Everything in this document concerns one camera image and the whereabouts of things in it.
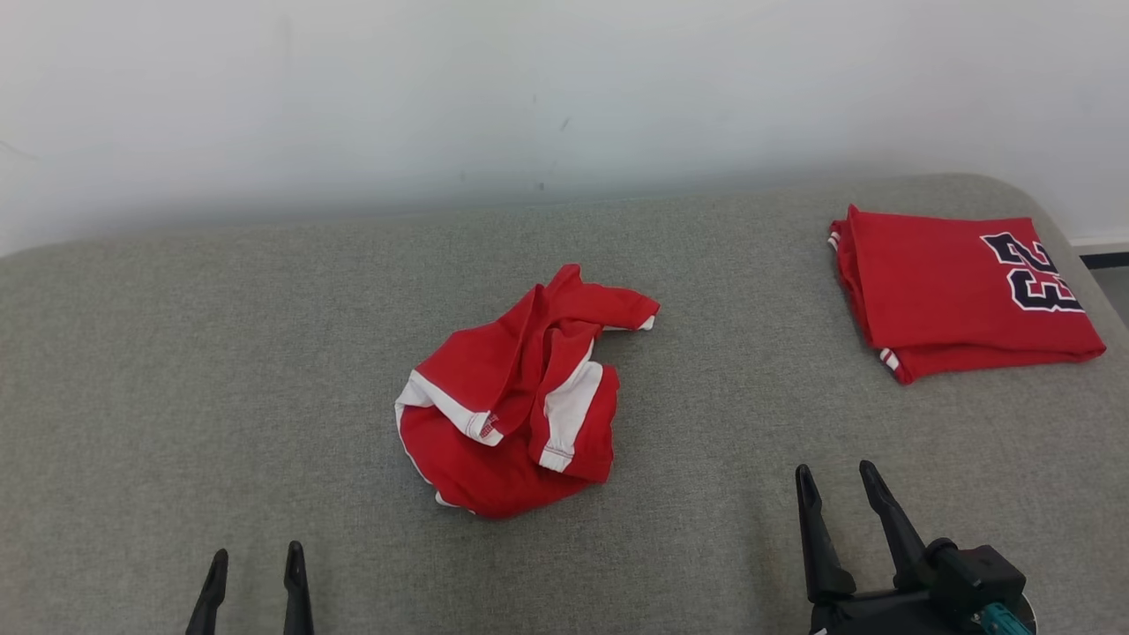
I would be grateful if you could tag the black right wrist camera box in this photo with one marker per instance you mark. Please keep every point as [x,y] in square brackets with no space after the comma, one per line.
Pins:
[979,573]

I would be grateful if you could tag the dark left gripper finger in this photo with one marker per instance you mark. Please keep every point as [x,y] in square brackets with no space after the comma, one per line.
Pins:
[298,600]
[210,600]

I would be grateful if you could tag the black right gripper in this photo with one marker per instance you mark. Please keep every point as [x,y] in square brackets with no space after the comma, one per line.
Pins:
[882,615]

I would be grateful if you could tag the grey fabric sofa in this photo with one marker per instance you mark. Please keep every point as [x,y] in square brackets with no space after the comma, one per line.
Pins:
[265,370]

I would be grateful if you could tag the white and black baseboard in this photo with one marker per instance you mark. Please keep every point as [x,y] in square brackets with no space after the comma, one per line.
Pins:
[1102,251]

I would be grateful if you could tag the red jersey with white sleeves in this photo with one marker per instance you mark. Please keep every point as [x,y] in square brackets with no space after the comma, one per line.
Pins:
[935,282]

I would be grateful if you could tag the red shorts with white stripe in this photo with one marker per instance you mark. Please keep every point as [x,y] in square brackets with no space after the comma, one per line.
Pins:
[494,459]

